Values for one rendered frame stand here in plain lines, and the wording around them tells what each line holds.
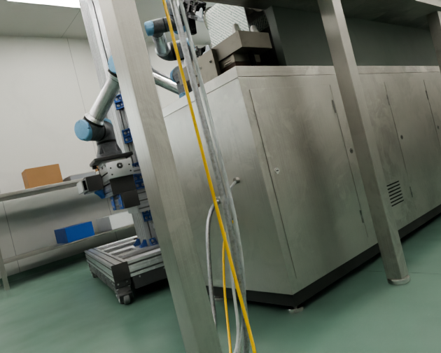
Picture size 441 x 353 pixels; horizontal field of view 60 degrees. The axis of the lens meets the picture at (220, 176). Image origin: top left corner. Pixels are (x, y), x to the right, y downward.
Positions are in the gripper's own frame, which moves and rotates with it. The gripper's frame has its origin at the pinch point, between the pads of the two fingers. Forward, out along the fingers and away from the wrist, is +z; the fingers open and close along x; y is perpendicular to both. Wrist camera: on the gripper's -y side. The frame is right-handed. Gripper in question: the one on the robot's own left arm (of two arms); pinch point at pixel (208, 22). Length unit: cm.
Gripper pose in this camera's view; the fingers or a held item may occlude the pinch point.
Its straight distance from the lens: 195.1
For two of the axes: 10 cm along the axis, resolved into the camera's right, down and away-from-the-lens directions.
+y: 2.1, -8.4, -4.9
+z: 6.3, 5.0, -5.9
